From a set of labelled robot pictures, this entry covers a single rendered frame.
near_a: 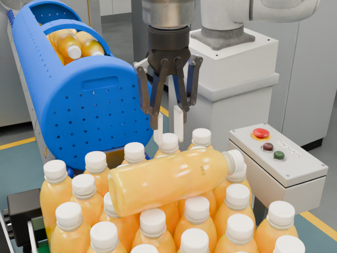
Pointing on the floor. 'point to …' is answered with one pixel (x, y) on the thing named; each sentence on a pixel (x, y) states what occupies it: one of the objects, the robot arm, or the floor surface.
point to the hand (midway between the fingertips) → (168, 126)
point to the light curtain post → (94, 15)
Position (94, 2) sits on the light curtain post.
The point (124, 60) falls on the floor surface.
